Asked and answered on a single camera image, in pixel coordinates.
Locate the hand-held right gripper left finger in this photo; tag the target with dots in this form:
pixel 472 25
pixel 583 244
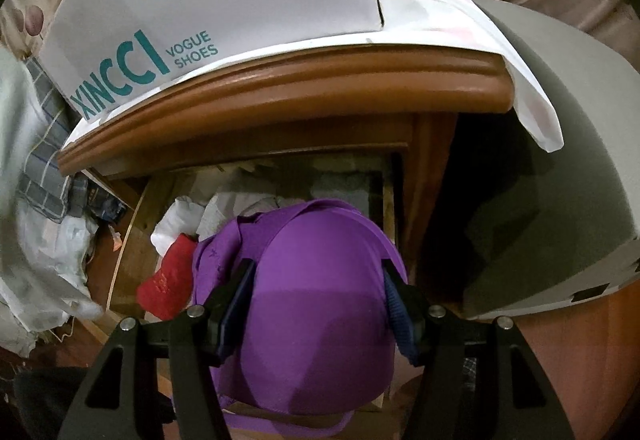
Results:
pixel 235 305

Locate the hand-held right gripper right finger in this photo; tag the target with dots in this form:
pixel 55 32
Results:
pixel 400 315

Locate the purple underwear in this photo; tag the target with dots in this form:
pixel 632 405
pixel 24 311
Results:
pixel 310 320

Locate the white underwear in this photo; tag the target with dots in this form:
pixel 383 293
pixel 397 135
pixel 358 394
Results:
pixel 175 225

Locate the cream drawer liner paper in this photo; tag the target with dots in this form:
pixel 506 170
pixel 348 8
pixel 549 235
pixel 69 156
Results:
pixel 345 185

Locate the red cloth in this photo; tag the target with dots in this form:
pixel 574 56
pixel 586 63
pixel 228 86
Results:
pixel 165 285

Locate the white fuzzy cloth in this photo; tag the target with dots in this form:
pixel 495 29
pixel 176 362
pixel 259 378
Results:
pixel 225 215

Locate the orange wrapper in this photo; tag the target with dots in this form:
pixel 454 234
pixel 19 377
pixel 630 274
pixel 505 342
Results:
pixel 116 240

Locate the blue snack packet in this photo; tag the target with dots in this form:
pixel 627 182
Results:
pixel 100 205

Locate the white plastic bag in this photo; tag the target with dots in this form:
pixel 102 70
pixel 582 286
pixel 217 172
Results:
pixel 45 260

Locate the dark cloth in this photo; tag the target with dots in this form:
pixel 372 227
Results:
pixel 45 395

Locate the wooden nightstand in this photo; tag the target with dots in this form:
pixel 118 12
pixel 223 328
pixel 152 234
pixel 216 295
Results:
pixel 300 85

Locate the plaid cloth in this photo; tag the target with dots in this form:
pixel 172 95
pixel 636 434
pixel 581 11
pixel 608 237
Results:
pixel 45 160

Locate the pale blurred cloth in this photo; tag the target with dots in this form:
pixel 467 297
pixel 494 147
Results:
pixel 12 130

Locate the white patterned cloth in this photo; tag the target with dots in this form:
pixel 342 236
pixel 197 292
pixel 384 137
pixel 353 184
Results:
pixel 435 5

